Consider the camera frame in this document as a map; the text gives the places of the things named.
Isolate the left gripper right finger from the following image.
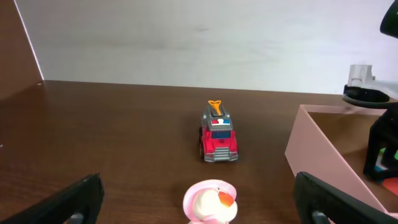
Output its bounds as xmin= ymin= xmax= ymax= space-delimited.
xmin=293 ymin=172 xmax=397 ymax=224

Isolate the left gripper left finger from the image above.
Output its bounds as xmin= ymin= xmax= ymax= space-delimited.
xmin=1 ymin=174 xmax=104 ymax=224

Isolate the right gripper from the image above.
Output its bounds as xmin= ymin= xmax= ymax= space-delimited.
xmin=342 ymin=85 xmax=397 ymax=182

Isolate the multicoloured puzzle cube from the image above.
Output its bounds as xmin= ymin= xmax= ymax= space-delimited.
xmin=375 ymin=147 xmax=398 ymax=195

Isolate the red toy fire truck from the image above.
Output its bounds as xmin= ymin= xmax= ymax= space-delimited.
xmin=199 ymin=100 xmax=239 ymax=162

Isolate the white cardboard box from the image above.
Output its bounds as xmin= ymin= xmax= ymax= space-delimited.
xmin=285 ymin=105 xmax=397 ymax=218

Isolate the pink duck figurine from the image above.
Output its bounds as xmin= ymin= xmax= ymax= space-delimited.
xmin=183 ymin=179 xmax=238 ymax=224

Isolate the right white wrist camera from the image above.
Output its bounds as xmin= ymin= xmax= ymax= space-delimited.
xmin=347 ymin=64 xmax=397 ymax=100

